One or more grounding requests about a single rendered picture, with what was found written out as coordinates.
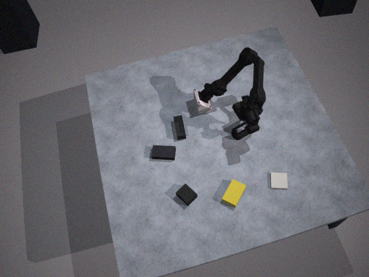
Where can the yellow rectangular block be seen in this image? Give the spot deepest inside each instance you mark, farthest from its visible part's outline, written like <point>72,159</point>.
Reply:
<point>234,193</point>

